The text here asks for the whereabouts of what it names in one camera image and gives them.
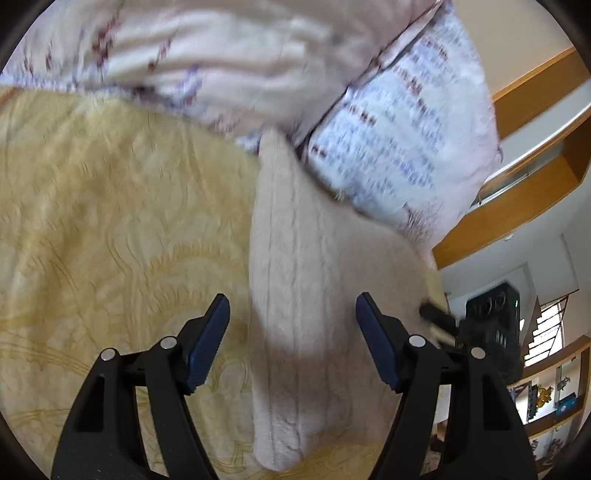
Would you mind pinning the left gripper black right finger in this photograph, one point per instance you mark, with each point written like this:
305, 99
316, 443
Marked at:
485, 437

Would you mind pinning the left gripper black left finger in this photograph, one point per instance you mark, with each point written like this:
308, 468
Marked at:
102, 438

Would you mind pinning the beige cable-knit garment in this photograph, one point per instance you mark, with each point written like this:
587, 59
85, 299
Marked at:
314, 385

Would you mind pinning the blue-patterned white pillow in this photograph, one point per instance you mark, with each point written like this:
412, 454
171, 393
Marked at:
414, 140

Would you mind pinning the wooden headboard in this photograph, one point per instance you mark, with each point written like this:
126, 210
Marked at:
543, 119

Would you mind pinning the orange yellow patterned bedspread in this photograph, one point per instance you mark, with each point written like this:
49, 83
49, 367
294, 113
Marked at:
118, 224

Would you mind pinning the white floral pillow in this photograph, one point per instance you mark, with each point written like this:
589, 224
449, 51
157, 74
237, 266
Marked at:
235, 66

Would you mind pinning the wooden wall shelf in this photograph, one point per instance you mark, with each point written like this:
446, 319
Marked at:
551, 400

